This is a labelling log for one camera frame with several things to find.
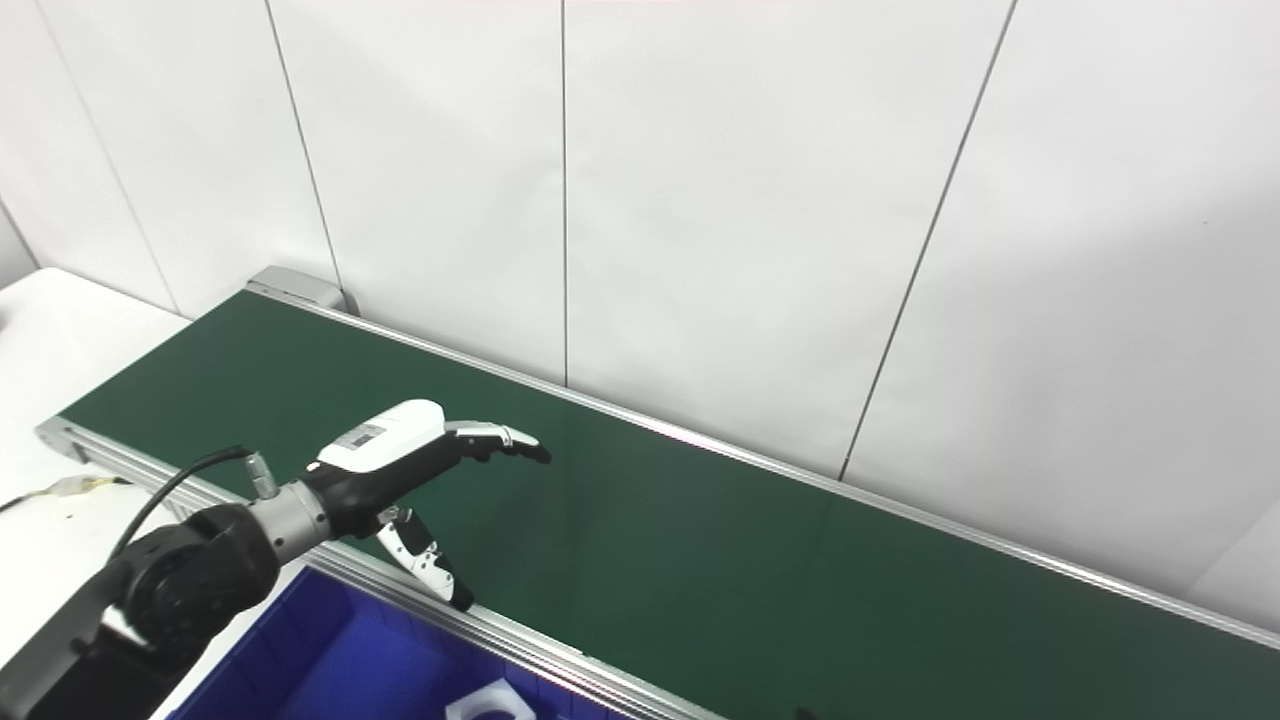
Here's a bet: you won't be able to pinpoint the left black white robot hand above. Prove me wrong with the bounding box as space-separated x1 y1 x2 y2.
300 399 553 613

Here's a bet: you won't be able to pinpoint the thin cable with white connector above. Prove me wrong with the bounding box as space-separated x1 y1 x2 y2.
0 474 133 516

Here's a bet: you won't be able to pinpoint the green conveyor belt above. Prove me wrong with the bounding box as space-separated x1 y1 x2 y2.
60 290 1280 720
35 280 1280 720

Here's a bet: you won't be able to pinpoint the grey conveyor end housing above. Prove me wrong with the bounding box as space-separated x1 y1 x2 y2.
245 265 359 317

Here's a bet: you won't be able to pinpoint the blue plastic bin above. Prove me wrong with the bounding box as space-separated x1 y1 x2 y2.
165 565 641 720

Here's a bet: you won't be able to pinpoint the white square part with hole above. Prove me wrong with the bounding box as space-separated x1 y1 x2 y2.
445 678 533 720

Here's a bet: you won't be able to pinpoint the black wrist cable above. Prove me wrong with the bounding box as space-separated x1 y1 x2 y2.
105 445 283 561

